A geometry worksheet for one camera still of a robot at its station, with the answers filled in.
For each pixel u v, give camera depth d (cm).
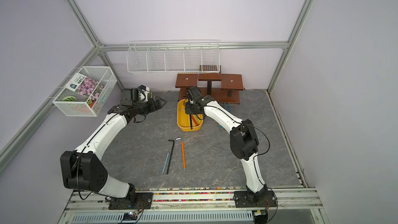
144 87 78
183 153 89
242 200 73
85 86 75
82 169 43
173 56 99
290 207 72
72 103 72
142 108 72
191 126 87
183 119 103
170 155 89
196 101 70
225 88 103
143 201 73
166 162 86
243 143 53
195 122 102
